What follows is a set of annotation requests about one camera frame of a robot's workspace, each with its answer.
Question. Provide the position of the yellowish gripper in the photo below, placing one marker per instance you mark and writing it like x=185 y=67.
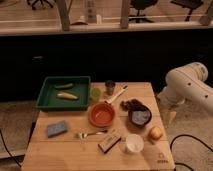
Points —
x=168 y=117

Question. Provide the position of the blue sponge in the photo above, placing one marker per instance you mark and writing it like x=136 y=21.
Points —
x=56 y=129

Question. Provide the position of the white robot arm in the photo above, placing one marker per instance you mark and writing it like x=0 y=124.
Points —
x=185 y=83

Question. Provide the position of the yellow apple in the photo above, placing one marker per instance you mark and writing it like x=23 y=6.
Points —
x=155 y=133

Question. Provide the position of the dark bowl with grey cloth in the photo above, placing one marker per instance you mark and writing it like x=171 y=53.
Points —
x=140 y=116

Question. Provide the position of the dark brown cloth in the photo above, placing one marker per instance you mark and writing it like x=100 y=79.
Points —
x=132 y=104

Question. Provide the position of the white cup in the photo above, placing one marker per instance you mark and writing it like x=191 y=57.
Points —
x=133 y=144

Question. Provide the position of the wooden brush block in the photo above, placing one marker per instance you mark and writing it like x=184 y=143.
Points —
x=109 y=141

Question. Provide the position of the dark metal cup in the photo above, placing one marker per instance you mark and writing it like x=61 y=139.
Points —
x=110 y=86

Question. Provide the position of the green cup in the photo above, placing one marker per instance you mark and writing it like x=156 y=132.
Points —
x=95 y=94

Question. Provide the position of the metal fork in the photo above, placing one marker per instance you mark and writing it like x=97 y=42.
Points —
x=82 y=135

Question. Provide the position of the green cucumber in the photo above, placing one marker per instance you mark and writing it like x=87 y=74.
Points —
x=64 y=86

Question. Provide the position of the yellow banana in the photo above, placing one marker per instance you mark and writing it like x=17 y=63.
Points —
x=67 y=96

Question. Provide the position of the black office chair right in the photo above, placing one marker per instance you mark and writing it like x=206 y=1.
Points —
x=190 y=4

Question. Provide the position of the black office chair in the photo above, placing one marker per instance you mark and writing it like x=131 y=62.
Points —
x=190 y=4
x=40 y=4
x=141 y=5

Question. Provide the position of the green plastic tray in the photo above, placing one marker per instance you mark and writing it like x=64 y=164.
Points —
x=48 y=100

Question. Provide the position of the black office chair left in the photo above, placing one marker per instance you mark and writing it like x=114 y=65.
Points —
x=40 y=4

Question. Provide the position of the orange pan with white handle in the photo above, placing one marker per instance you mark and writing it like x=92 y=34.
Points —
x=102 y=114

